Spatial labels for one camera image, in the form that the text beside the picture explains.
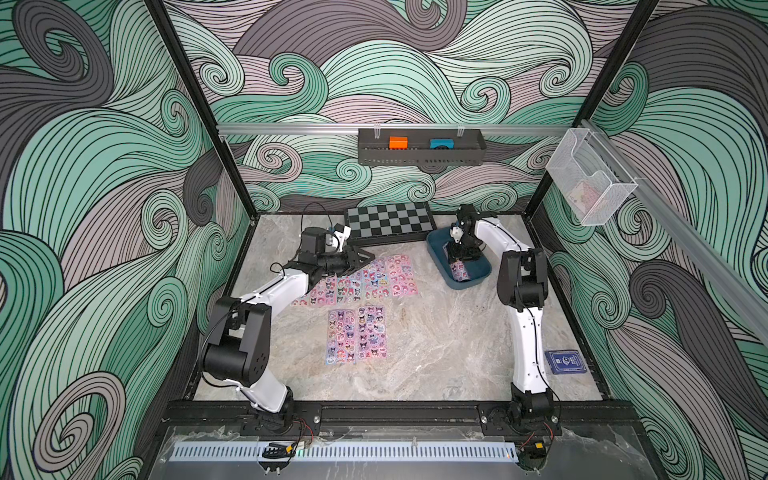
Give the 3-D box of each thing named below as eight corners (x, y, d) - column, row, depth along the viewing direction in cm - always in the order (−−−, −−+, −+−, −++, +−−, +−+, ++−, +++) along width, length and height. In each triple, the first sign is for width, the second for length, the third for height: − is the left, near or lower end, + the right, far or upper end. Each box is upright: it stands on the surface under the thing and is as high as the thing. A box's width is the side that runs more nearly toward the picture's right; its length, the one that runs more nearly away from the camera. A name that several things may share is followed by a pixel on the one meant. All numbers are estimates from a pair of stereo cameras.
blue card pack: (552, 374, 82) (556, 371, 81) (544, 353, 86) (548, 350, 84) (584, 374, 82) (589, 371, 81) (575, 353, 86) (579, 350, 84)
